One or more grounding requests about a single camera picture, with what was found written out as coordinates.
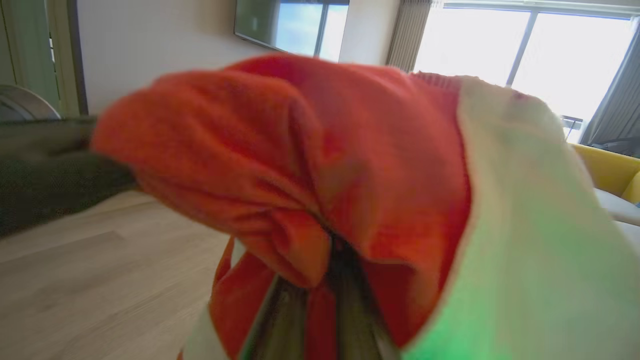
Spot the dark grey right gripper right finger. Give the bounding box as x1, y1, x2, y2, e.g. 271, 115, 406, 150
327, 235, 402, 360

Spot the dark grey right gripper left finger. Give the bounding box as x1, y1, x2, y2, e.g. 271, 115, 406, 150
249, 276, 309, 360

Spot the red garment with white trim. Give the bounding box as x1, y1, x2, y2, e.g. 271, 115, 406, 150
90, 52, 640, 360

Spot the beige pleated curtain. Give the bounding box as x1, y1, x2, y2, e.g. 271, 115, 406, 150
386, 0, 433, 74

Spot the yellow armchair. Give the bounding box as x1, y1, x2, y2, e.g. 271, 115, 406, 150
570, 142, 640, 205

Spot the large bright window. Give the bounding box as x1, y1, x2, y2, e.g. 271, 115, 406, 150
414, 1, 637, 143

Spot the grey curtain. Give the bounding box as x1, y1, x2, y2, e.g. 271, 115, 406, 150
579, 17, 640, 158

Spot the grey round appliance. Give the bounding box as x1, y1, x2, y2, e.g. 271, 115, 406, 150
0, 84, 62, 122

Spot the pale green door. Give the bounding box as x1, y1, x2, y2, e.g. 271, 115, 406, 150
0, 0, 82, 119

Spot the wall mounted flat television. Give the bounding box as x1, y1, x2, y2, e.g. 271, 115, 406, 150
234, 0, 350, 64

